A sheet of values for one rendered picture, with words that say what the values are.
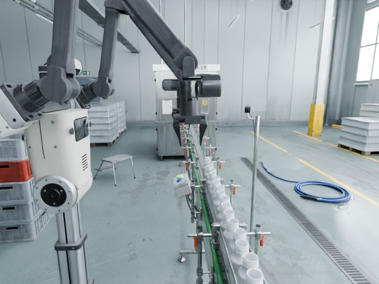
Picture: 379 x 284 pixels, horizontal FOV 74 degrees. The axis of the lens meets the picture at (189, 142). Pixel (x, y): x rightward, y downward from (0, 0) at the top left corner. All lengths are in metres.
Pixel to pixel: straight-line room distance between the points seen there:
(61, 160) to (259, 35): 11.08
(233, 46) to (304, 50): 3.05
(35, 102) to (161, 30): 0.42
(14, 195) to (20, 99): 2.34
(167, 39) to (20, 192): 2.60
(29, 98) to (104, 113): 6.50
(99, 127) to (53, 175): 6.39
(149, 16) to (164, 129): 4.85
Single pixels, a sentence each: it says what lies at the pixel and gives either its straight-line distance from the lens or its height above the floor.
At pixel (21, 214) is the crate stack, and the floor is 0.31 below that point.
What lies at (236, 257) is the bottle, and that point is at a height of 1.13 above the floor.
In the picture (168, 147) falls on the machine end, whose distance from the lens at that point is 5.63.
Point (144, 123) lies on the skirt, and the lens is 11.16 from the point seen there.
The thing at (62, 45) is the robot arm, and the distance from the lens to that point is 0.84.
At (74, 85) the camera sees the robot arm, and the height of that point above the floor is 1.59.
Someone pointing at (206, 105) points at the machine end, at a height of 1.24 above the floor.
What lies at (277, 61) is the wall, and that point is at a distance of 11.84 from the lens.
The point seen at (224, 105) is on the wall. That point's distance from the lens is 11.19.
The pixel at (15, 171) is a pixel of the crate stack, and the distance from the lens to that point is 3.07.
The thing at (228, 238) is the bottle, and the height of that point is 1.12.
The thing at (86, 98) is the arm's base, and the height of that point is 1.54.
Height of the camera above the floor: 1.58
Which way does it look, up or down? 12 degrees down
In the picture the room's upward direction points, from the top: straight up
